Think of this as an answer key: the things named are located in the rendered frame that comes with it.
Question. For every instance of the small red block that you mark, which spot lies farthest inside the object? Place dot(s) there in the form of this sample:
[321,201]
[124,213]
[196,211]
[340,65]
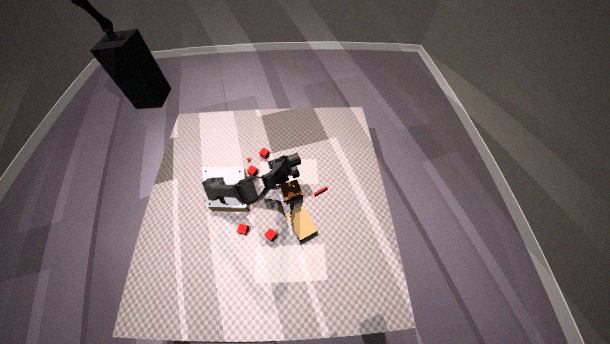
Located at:
[264,153]
[243,229]
[271,235]
[252,171]

